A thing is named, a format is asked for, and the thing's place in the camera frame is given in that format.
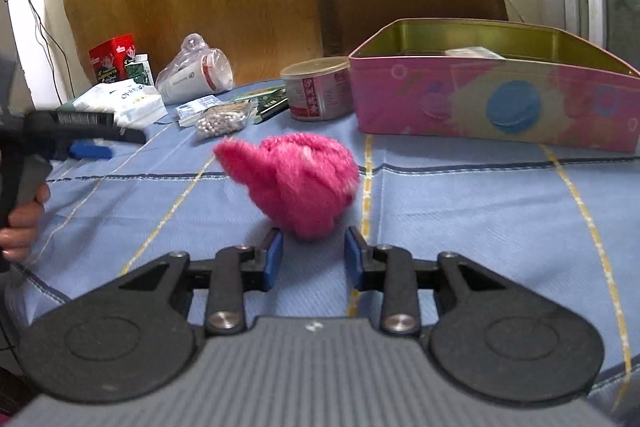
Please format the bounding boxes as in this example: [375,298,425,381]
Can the red snack tin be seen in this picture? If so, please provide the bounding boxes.
[89,34,137,83]

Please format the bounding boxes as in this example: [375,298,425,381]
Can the pink tin box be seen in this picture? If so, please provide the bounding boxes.
[349,18,639,153]

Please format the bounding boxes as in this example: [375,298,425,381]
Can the small white tissue pack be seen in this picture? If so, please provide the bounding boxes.
[176,95,222,128]

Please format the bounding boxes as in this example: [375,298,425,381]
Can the bag of white beads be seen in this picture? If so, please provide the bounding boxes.
[195,101,254,140]

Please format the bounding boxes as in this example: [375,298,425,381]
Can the bagged paper cups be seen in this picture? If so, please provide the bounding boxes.
[155,34,234,105]

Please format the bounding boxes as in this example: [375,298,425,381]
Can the person's left hand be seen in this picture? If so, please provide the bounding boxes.
[0,183,50,262]

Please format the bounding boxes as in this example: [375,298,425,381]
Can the green drink carton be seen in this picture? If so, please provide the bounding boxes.
[125,54,154,86]

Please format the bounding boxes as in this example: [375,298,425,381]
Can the round red-label tub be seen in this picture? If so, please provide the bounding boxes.
[281,56,354,121]

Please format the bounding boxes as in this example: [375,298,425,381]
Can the large white tissue pack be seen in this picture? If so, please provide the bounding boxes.
[60,79,167,129]

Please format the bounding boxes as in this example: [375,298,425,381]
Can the black wall cable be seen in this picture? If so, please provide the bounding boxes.
[2,0,66,105]

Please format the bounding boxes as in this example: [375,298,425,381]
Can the pink fluffy cloth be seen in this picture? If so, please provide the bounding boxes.
[214,133,359,241]

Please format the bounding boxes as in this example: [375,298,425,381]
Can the green snack packet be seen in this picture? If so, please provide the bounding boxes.
[232,84,288,124]

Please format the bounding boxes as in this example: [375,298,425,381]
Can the clear staples box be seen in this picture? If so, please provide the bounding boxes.
[444,46,503,60]

